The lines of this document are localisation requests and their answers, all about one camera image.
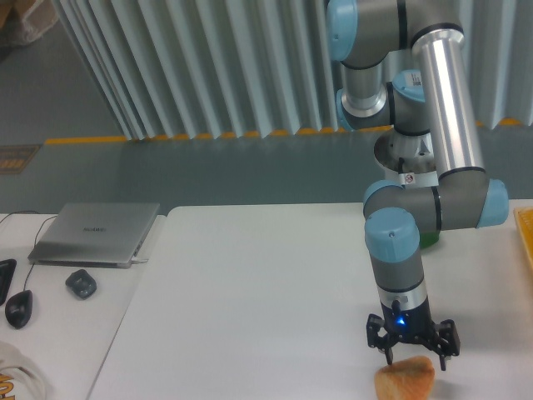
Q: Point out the yellow plastic basket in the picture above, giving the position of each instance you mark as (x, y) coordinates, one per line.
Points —
(524, 223)

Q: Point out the black computer mouse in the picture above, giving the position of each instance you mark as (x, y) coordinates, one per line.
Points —
(18, 310)

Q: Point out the clear bag with items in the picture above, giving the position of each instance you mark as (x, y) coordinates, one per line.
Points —
(24, 22)

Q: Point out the green bell pepper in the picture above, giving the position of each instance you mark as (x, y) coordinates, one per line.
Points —
(428, 239)

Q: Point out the white laptop plug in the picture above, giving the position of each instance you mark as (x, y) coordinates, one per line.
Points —
(137, 260)

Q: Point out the brown floor sign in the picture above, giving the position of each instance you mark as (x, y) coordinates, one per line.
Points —
(16, 157)

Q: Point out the silver closed laptop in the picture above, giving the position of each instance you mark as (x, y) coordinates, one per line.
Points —
(96, 234)

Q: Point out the triangular orange bread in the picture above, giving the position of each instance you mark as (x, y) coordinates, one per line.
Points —
(412, 378)

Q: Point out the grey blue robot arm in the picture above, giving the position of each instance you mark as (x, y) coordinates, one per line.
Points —
(403, 68)

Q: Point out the white corrugated partition screen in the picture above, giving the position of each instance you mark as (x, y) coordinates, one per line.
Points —
(252, 68)

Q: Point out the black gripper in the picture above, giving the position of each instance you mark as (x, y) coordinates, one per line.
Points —
(441, 338)

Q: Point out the white yellow cloth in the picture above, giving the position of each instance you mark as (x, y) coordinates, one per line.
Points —
(20, 376)

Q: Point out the black keyboard corner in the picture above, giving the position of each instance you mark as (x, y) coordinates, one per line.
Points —
(7, 269)

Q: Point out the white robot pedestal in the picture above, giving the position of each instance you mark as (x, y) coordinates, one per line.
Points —
(407, 160)

